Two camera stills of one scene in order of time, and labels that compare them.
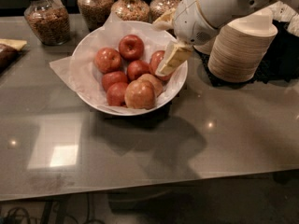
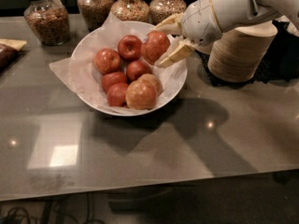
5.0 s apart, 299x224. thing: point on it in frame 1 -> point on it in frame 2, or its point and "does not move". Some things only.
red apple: x=136 y=68 does not move
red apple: x=116 y=94 does not move
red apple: x=154 y=63 -> x=154 y=47
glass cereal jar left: x=47 y=18 does not move
